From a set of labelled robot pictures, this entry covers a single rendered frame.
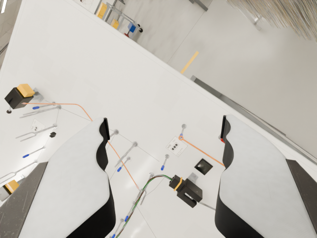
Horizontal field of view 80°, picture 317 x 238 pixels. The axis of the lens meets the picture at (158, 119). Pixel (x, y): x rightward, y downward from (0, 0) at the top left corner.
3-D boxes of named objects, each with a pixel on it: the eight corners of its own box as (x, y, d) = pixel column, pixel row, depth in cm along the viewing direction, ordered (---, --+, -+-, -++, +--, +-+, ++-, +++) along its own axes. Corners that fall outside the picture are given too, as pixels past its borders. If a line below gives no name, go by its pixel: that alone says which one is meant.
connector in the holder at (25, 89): (24, 87, 58) (16, 87, 55) (27, 83, 57) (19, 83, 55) (31, 96, 58) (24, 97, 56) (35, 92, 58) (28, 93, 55)
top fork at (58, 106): (59, 103, 63) (21, 111, 50) (62, 107, 63) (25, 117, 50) (55, 106, 64) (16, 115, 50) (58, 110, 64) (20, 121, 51)
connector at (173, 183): (183, 191, 54) (182, 195, 52) (169, 181, 55) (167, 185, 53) (188, 183, 53) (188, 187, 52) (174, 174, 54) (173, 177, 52)
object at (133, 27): (140, 24, 519) (103, -1, 462) (144, 29, 482) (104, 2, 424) (122, 55, 560) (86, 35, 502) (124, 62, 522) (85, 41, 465)
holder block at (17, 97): (20, 104, 67) (-7, 108, 58) (38, 84, 63) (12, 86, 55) (28, 114, 67) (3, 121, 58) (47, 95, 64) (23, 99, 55)
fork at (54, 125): (58, 125, 65) (21, 139, 52) (56, 129, 66) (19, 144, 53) (54, 122, 65) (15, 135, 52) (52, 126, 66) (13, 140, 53)
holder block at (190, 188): (193, 199, 55) (192, 208, 52) (178, 187, 56) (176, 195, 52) (202, 190, 54) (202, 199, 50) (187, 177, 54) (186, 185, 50)
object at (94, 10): (125, 4, 771) (84, -26, 683) (111, 29, 822) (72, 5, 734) (123, 0, 823) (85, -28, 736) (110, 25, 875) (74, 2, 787)
